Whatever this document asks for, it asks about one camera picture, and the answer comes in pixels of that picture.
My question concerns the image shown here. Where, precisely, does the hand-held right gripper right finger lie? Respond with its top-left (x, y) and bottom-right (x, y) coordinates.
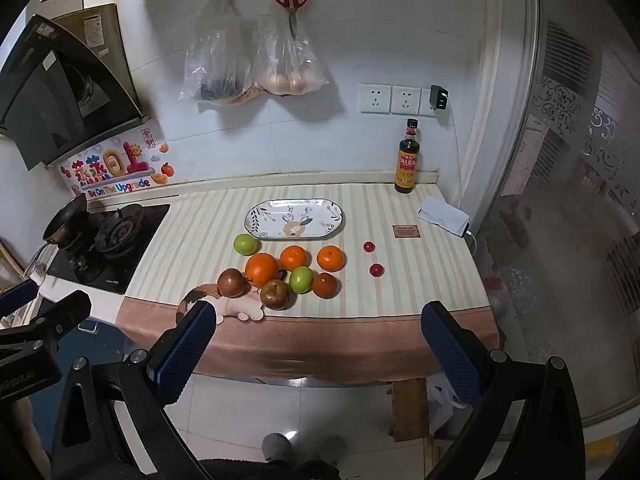
top-left (421, 301), bottom-right (588, 480)

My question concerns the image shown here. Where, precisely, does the dark soy sauce bottle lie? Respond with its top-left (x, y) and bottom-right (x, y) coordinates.
top-left (394, 118), bottom-right (422, 194)

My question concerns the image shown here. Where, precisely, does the colourful wall sticker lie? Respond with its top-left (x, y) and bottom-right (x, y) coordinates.
top-left (60, 127), bottom-right (176, 198)

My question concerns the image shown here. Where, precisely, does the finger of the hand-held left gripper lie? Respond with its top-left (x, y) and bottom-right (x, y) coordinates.
top-left (0, 289), bottom-right (93, 348)
top-left (0, 277), bottom-right (41, 316)

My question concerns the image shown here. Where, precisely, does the grey slipper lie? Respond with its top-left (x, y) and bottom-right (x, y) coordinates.
top-left (260, 432), bottom-right (298, 463)

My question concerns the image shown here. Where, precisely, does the clear bag with dark contents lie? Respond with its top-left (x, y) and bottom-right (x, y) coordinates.
top-left (179, 0), bottom-right (253, 106)

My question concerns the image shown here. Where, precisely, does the large orange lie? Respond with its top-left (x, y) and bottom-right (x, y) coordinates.
top-left (245, 253), bottom-right (280, 287)

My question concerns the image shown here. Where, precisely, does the red-brown apple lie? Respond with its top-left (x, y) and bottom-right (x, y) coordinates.
top-left (260, 279), bottom-right (291, 310)
top-left (217, 268), bottom-right (249, 299)

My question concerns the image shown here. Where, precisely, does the orange tangerine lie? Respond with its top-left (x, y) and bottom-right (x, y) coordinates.
top-left (280, 245), bottom-right (308, 272)
top-left (316, 245), bottom-right (346, 272)

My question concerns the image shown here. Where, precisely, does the clear bag of eggs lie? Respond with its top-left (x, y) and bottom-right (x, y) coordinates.
top-left (250, 10), bottom-right (328, 97)

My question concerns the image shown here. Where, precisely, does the black frying pan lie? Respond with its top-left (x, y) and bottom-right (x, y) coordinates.
top-left (25, 194), bottom-right (90, 271)

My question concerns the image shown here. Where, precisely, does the wooden stool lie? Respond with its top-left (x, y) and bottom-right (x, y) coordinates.
top-left (387, 377), bottom-right (431, 443)

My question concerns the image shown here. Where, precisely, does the black range hood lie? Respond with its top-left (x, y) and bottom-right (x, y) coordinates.
top-left (0, 2), bottom-right (151, 171)

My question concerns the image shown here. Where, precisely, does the white plastic bag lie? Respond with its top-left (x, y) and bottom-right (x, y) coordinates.
top-left (425, 372), bottom-right (468, 436)

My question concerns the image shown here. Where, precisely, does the white wall socket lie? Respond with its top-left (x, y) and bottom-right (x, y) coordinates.
top-left (359, 83), bottom-right (392, 115)
top-left (391, 85), bottom-right (423, 116)

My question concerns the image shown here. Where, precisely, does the black gas stove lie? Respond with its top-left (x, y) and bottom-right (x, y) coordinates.
top-left (45, 203), bottom-right (171, 296)

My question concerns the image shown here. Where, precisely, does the person's left forearm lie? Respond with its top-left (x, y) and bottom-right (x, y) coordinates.
top-left (0, 397), bottom-right (53, 480)

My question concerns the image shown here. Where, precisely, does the floral oval ceramic plate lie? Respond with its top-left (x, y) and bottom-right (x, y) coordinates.
top-left (244, 199), bottom-right (345, 241)

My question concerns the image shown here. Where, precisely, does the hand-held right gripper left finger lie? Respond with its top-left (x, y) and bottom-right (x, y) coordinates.
top-left (50, 300), bottom-right (218, 480)

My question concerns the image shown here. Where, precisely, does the dark red-brown orange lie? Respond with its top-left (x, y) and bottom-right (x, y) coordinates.
top-left (312, 272), bottom-right (340, 300)

